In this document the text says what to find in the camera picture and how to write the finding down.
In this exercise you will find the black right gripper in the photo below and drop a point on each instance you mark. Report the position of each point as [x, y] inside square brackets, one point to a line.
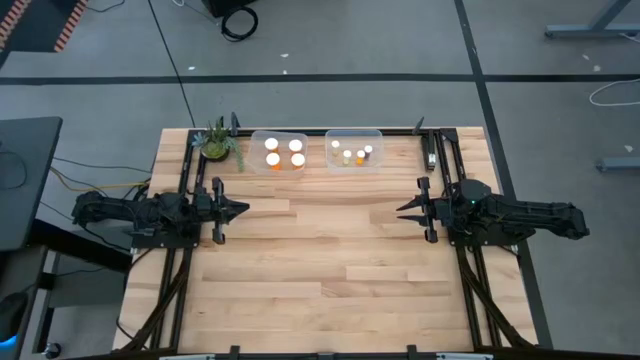
[436, 212]

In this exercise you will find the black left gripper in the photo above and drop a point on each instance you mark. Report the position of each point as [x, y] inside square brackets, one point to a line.
[212, 210]

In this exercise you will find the large orange pill bottle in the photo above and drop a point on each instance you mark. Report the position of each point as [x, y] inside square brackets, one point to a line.
[295, 145]
[298, 159]
[273, 159]
[271, 144]

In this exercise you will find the clear plastic bin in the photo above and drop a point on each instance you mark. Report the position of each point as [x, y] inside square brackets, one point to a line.
[277, 167]
[352, 167]

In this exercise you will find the blue bottle with red pills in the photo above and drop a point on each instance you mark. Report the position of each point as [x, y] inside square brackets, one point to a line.
[368, 149]

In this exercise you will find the small orange pill bottle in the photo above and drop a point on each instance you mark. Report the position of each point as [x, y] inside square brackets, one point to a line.
[360, 154]

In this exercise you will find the small pale yellow pill bottle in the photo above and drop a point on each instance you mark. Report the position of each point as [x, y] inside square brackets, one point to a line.
[347, 154]
[335, 144]

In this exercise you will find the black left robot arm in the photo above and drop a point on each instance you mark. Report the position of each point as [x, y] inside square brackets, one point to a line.
[135, 212]

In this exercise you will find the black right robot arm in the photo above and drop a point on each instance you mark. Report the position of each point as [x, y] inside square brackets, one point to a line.
[510, 215]

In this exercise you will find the black clamp with silver end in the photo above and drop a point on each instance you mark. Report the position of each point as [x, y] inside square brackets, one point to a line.
[431, 160]

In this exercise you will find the potted succulent plant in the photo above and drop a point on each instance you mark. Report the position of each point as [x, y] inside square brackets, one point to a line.
[216, 147]

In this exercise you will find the black box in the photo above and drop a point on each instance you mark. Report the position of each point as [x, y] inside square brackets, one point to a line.
[220, 6]

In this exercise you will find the grey table foot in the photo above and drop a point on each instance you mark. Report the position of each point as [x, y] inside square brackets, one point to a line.
[620, 165]

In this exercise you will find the black desk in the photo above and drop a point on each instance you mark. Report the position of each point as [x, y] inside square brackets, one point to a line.
[25, 175]

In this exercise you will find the black caster wheel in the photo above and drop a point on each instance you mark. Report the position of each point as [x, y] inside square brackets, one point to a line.
[52, 350]

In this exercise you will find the grey table base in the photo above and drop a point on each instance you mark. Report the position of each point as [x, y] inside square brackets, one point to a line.
[585, 31]

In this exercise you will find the black orange striped mat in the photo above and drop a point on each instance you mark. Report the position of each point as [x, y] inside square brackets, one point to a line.
[40, 25]

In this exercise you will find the black aluminium table frame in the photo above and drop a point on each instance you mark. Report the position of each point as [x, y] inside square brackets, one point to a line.
[315, 132]

